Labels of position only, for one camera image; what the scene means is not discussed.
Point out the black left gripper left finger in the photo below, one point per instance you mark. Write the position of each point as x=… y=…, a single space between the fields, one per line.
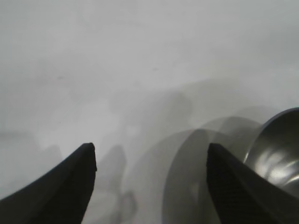
x=53 y=196

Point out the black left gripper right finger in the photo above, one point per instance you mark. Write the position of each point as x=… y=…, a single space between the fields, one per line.
x=245 y=200

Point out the stainless steel mixing bowl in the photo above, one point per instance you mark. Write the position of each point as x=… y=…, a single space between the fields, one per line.
x=278 y=144

